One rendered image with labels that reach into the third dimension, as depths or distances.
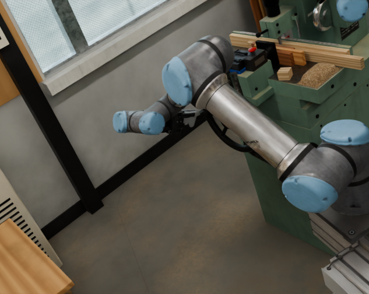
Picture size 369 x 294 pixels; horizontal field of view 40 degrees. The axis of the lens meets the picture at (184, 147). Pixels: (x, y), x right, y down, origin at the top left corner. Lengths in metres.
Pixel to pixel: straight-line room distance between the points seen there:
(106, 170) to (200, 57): 1.99
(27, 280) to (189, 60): 1.19
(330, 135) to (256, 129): 0.18
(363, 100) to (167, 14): 1.46
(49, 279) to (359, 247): 1.17
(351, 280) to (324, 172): 0.30
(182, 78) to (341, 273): 0.64
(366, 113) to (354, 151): 0.93
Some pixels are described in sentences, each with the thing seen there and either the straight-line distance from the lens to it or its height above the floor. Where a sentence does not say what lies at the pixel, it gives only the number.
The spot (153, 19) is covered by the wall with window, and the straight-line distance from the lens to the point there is 3.11.
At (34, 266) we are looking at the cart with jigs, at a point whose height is 0.53.
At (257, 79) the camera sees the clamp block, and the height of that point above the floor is 0.92.
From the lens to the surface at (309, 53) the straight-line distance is 1.94.
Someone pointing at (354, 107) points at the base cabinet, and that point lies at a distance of 2.11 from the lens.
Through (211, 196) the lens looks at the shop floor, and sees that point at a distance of 2.87.
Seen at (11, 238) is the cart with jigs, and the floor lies 0.53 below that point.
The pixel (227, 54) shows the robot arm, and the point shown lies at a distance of 1.34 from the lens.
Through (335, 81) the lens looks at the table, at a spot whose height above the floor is 0.88.
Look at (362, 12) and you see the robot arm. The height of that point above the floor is 1.23.
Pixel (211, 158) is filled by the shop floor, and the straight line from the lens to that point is 3.16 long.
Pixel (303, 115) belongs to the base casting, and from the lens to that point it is 1.89.
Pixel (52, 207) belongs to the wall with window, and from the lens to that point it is 3.10.
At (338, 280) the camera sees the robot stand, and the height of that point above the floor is 0.73.
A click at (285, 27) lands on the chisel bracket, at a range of 1.99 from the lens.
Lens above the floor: 1.79
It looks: 32 degrees down
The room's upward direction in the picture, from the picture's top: 21 degrees counter-clockwise
